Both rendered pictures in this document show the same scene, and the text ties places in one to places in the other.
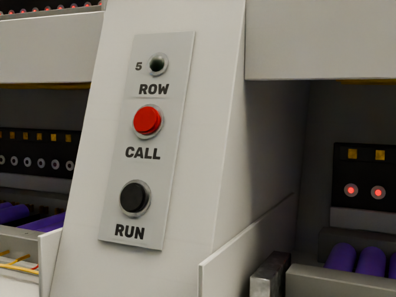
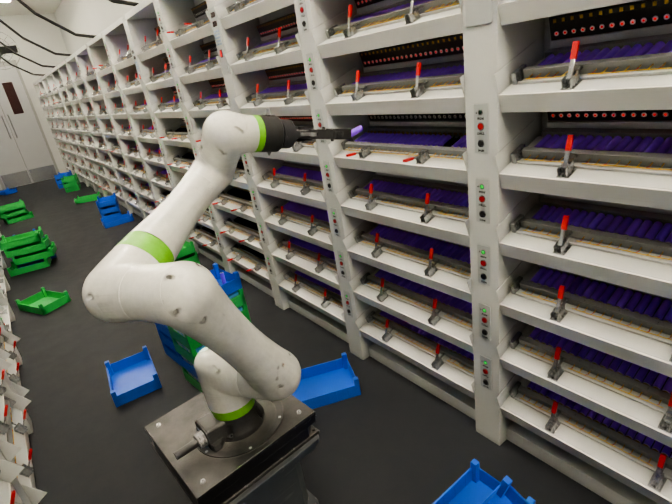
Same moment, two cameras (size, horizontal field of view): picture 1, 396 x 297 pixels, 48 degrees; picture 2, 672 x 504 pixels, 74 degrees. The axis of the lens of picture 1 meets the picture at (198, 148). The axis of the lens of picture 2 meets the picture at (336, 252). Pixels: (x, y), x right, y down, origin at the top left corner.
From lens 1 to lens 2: 0.99 m
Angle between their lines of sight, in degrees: 45
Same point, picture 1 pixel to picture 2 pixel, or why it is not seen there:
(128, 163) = (478, 136)
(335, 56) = (518, 107)
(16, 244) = (454, 152)
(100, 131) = (470, 128)
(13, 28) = (440, 100)
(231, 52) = (496, 109)
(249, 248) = (511, 146)
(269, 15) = (503, 99)
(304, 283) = (525, 152)
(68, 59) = (457, 107)
